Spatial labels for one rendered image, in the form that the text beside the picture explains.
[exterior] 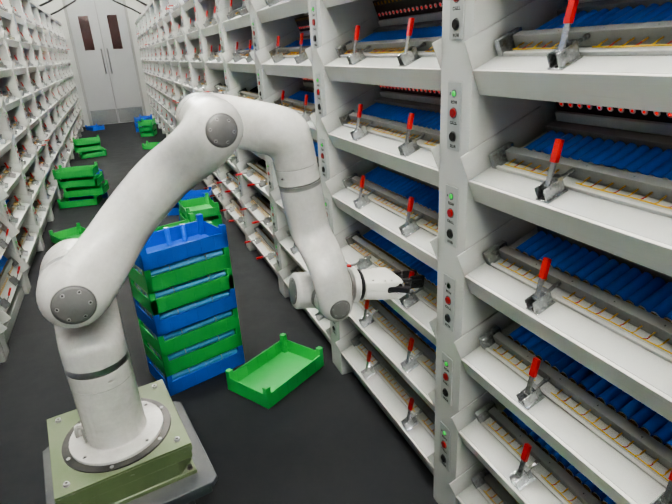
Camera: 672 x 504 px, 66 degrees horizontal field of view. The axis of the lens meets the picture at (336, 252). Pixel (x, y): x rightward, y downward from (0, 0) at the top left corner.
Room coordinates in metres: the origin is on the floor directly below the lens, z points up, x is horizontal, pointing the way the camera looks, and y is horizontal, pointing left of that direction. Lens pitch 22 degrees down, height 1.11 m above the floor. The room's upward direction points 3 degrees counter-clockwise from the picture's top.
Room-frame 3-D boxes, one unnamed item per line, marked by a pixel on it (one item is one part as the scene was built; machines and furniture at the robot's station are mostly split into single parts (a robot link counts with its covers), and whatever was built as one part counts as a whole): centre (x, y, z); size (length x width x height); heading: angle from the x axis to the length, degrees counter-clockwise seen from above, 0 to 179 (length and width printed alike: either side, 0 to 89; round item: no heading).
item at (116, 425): (0.90, 0.49, 0.46); 0.19 x 0.19 x 0.18
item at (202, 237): (1.68, 0.55, 0.52); 0.30 x 0.20 x 0.08; 128
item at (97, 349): (0.92, 0.50, 0.67); 0.19 x 0.12 x 0.24; 23
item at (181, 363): (1.68, 0.55, 0.12); 0.30 x 0.20 x 0.08; 128
